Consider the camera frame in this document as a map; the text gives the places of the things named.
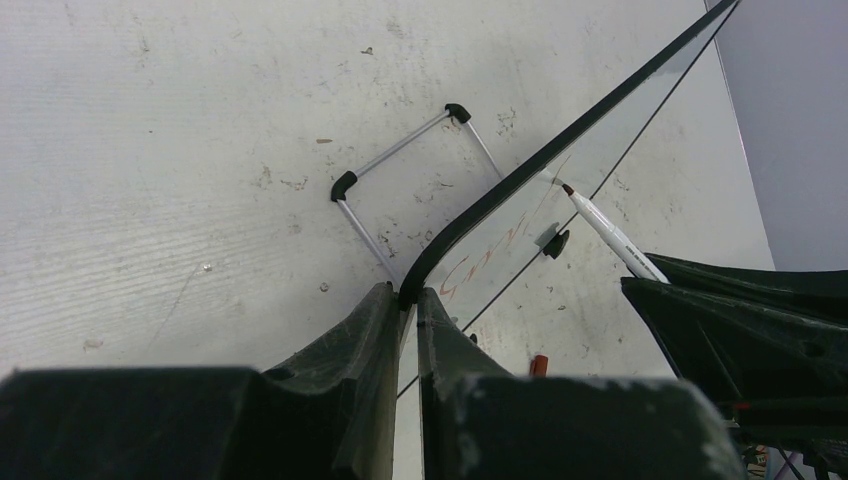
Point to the red marker cap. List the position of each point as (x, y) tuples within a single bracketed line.
[(539, 366)]

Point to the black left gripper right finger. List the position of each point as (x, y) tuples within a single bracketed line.
[(481, 422)]

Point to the black framed whiteboard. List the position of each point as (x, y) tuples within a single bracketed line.
[(521, 269)]

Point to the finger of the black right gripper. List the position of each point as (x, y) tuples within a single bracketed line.
[(822, 294), (739, 350)]

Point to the white marker pen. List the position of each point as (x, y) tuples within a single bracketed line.
[(620, 244)]

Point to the metal wire whiteboard stand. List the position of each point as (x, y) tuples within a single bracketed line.
[(398, 200)]

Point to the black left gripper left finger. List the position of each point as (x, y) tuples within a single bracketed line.
[(327, 412)]

